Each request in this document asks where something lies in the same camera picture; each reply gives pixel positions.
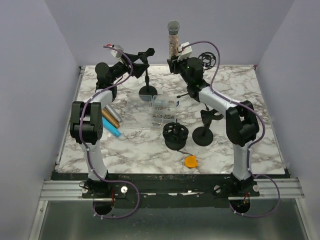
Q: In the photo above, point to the blue microphone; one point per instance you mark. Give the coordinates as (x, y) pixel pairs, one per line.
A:
(108, 126)

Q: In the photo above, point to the orange tape measure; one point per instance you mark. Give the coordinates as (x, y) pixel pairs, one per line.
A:
(191, 161)

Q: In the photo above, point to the clear screw organizer box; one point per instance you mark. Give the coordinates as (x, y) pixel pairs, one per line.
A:
(149, 112)

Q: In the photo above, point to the silver microphone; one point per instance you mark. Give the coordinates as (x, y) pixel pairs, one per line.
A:
(113, 112)

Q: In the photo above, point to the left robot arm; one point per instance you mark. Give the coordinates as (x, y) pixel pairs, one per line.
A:
(86, 120)

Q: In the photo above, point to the shock mount round base stand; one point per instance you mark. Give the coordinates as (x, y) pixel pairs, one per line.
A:
(175, 135)

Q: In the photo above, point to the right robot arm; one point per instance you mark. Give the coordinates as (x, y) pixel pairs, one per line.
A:
(241, 124)

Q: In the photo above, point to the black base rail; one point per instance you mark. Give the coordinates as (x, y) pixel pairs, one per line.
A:
(126, 190)

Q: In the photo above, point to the gold microphone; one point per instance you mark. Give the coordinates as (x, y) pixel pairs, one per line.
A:
(107, 115)

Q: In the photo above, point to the black tripod shock mount stand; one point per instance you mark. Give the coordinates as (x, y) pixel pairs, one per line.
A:
(207, 60)

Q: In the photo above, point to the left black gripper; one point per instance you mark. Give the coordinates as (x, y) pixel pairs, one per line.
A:
(137, 68)

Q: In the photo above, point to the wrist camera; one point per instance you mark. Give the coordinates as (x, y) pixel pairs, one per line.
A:
(184, 51)
(116, 51)

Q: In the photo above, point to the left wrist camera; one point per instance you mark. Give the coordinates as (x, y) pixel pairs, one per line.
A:
(116, 51)

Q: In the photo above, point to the glitter microphone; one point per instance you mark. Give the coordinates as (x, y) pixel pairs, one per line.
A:
(173, 28)

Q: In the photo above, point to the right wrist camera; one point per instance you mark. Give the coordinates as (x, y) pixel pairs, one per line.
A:
(184, 51)

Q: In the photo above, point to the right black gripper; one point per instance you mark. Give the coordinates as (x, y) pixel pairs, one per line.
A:
(173, 64)

